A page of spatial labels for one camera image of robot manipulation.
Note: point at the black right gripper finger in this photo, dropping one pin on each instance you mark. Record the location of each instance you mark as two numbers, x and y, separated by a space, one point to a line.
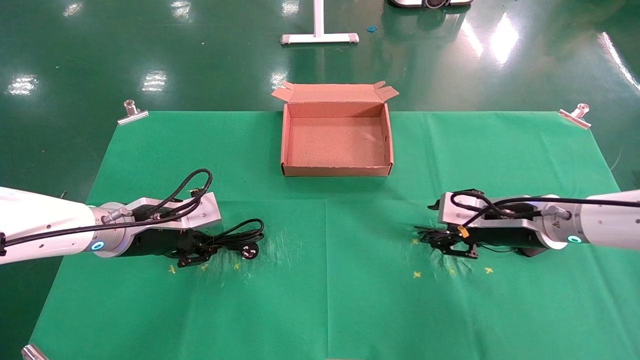
442 236
460 250

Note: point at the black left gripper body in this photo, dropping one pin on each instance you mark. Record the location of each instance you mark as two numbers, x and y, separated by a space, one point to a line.
155 244

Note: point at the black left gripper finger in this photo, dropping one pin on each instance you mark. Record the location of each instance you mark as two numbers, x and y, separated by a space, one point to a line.
195 258
204 240

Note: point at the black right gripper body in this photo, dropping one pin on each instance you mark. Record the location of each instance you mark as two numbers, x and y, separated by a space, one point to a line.
505 237

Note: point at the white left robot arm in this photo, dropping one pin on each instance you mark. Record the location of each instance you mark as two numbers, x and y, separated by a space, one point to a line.
45 220

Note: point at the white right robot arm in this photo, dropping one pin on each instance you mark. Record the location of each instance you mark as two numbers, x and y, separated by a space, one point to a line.
605 222

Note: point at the open brown cardboard box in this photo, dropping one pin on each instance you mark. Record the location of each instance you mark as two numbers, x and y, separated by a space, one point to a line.
335 142

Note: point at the silver metal binder clip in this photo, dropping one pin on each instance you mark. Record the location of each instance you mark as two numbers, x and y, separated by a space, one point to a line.
34 353
132 117
575 119

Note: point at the green table cloth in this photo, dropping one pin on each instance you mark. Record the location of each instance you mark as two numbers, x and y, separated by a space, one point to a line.
325 300

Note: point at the white metal stand base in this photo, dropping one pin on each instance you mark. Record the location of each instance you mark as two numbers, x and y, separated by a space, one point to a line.
319 37

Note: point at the grey black machine base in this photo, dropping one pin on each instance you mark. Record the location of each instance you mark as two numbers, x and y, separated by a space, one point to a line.
430 2

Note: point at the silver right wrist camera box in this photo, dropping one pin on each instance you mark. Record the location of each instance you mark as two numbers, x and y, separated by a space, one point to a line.
450 212

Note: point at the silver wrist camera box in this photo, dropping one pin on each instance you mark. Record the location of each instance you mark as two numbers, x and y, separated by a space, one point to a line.
207 212
450 212

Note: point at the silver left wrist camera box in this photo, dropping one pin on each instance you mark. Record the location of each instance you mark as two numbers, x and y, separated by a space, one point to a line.
207 212

